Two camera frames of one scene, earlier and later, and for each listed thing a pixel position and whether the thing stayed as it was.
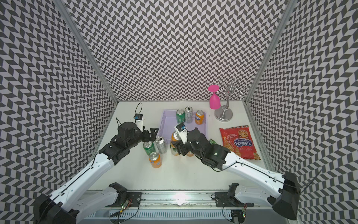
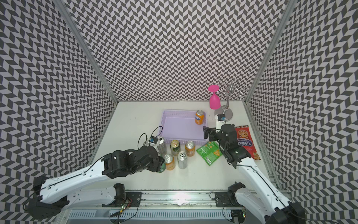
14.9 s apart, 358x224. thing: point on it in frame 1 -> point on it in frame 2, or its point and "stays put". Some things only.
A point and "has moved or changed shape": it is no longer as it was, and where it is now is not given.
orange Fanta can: (199, 117) stays put
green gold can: (174, 150) stays put
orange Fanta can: (154, 158) has moved or changed shape
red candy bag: (237, 139) stays put
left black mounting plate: (134, 198) stays put
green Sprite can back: (180, 115) -> (162, 168)
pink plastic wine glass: (215, 100) stays put
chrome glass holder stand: (224, 113) stays put
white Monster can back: (188, 113) -> (182, 160)
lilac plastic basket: (168, 121) stays put
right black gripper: (180, 147) -> (212, 133)
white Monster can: (161, 144) stays put
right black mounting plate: (223, 199) stays put
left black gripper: (153, 135) -> (157, 164)
